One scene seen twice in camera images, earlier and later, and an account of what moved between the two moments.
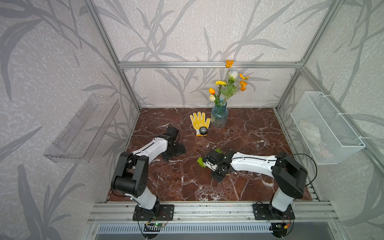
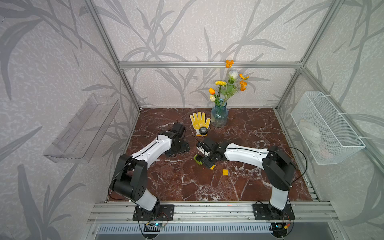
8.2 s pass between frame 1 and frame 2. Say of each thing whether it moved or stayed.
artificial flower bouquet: stayed
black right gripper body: moved
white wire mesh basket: stayed
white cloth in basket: stayed
